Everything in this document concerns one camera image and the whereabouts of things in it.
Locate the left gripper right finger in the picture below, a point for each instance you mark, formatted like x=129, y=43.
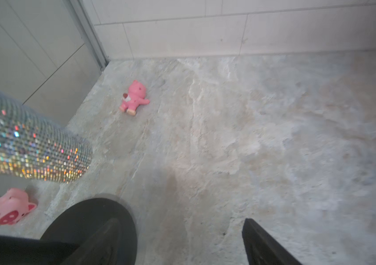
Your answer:
x=262, y=249

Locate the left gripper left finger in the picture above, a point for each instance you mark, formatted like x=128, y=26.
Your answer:
x=102, y=248

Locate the black microphone stand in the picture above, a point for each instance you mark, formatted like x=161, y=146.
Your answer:
x=69, y=231

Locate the pink eraser block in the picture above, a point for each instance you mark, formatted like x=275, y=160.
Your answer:
x=14, y=205

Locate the pink pig toy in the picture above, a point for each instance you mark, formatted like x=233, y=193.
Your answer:
x=135, y=97

